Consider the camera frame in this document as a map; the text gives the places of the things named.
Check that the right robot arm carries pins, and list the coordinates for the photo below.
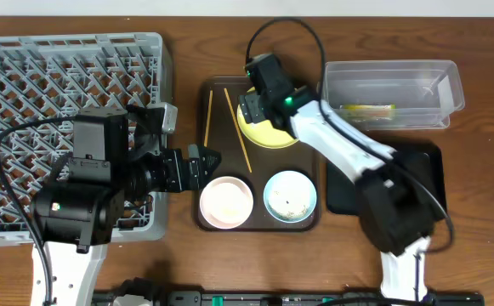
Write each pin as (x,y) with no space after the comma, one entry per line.
(396,191)

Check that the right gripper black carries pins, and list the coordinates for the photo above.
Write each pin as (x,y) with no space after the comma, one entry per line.
(246,110)

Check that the right wooden chopstick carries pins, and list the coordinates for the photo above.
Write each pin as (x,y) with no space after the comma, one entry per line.
(238,131)

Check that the clear plastic bin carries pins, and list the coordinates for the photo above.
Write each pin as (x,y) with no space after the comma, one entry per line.
(425,92)

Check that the grey dish rack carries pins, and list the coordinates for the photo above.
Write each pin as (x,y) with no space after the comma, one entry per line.
(44,80)

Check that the yellow plate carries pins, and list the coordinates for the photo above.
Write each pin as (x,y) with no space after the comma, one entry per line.
(263,134)

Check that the brown serving tray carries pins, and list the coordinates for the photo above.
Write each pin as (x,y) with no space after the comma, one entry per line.
(265,162)

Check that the pink bowl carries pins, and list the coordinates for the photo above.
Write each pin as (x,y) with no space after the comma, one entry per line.
(226,202)

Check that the black rail front edge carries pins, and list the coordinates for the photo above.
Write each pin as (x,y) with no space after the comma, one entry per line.
(144,292)

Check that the light blue bowl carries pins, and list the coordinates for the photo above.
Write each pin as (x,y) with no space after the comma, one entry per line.
(290,197)

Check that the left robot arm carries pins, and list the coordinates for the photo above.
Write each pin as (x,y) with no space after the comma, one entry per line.
(117,157)

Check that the yellow green snack wrapper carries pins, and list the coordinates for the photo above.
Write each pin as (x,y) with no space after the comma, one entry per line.
(366,113)

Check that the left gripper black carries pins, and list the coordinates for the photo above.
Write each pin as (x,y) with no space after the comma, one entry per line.
(183,171)

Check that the black waste tray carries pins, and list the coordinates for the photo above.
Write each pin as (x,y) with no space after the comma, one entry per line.
(340,191)

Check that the wooden chopstick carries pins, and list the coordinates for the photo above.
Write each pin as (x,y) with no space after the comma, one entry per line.
(238,131)
(208,118)

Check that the left wooden chopstick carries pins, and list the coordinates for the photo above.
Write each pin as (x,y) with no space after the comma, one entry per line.
(208,118)

